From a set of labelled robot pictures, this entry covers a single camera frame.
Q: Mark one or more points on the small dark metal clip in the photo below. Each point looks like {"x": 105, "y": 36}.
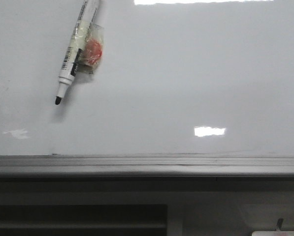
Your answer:
{"x": 279, "y": 224}

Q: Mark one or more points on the red magnet taped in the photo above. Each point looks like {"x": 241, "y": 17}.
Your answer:
{"x": 91, "y": 56}

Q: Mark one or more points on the grey aluminium whiteboard tray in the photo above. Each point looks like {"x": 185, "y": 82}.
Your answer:
{"x": 144, "y": 166}

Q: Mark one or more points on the white dry-erase marker black tip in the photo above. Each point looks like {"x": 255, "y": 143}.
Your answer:
{"x": 86, "y": 18}

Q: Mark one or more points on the white glossy whiteboard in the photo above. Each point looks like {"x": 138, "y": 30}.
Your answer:
{"x": 194, "y": 78}

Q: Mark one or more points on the small white box red label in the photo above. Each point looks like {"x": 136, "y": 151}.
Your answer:
{"x": 272, "y": 233}

